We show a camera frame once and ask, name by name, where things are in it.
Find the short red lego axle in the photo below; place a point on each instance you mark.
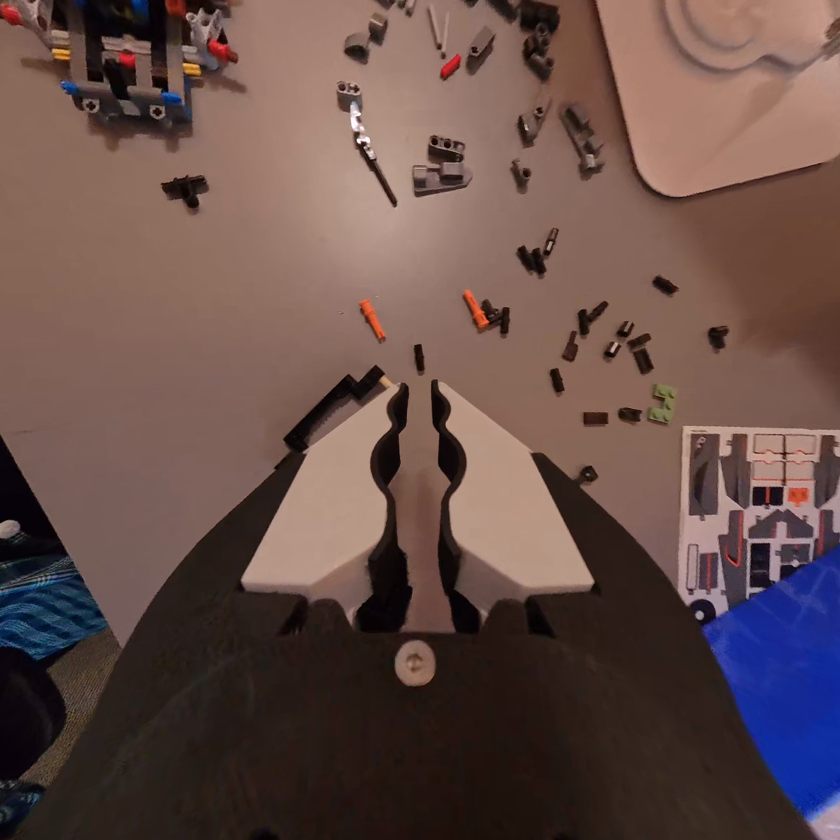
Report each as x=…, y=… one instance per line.
x=450, y=67

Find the black angled lego beam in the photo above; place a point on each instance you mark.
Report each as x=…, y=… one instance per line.
x=328, y=403

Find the blue plastic sheet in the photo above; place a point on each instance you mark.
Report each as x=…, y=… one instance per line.
x=781, y=669

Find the single black lego pin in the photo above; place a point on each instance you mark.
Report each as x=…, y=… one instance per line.
x=418, y=358

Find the multicoloured lego car chassis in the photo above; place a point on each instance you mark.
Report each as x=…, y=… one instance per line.
x=124, y=65

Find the white lamp base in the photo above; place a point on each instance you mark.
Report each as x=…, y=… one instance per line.
x=722, y=124

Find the black lego blade piece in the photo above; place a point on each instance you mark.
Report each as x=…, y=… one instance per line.
x=367, y=148

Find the scatter of grey lego pieces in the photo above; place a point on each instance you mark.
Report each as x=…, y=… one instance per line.
x=577, y=131

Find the black cross-shaped lego connector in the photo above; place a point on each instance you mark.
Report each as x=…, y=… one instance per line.
x=186, y=188

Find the green lego plate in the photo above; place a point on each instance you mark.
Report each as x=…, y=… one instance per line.
x=664, y=403

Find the orange lego pin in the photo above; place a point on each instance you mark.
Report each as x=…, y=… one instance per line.
x=474, y=308
x=372, y=319

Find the scatter of black lego pins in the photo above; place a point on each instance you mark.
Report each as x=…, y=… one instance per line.
x=640, y=351

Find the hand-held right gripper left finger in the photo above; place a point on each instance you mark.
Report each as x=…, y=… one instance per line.
x=328, y=518

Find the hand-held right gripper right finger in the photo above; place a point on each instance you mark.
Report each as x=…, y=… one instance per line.
x=512, y=518

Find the lego sticker sheet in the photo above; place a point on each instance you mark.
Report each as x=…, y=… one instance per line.
x=754, y=505

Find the light grey two-hole connector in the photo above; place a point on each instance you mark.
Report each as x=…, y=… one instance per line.
x=348, y=92

